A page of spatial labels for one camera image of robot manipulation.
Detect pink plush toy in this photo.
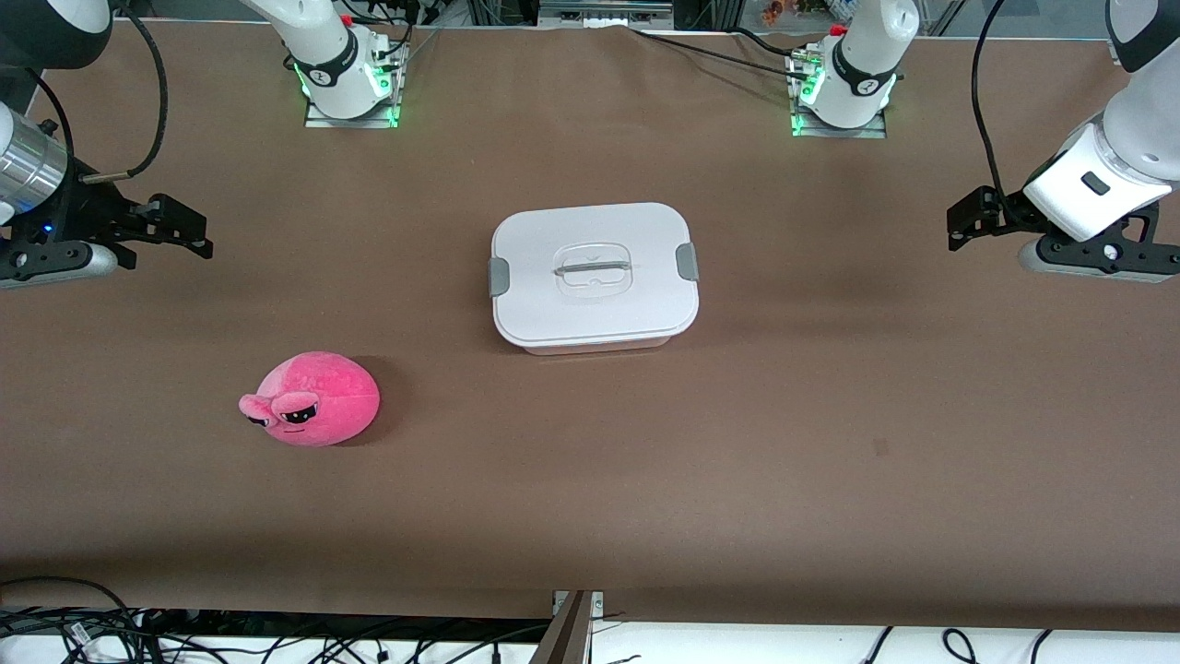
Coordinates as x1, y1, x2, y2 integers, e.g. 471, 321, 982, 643
239, 351, 381, 448

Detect white box lid grey latches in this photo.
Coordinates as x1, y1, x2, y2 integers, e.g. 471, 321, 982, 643
488, 202, 700, 350

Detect pale pink plastic box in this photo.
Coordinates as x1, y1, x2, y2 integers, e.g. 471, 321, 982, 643
524, 334, 672, 357

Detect brown table cover sheet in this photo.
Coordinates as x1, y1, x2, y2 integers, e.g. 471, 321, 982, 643
0, 18, 1180, 637

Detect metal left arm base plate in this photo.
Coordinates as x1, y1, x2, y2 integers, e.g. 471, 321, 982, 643
790, 106, 888, 140

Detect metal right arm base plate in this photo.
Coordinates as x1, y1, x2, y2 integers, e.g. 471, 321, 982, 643
304, 90, 400, 130

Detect thin black table cable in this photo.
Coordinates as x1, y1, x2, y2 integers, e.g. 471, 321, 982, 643
630, 28, 812, 70
645, 35, 818, 84

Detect small metal bracket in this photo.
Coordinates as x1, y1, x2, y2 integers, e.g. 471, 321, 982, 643
552, 590, 605, 637

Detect brown wooden post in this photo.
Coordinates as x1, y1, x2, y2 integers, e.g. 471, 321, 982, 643
530, 590, 594, 664

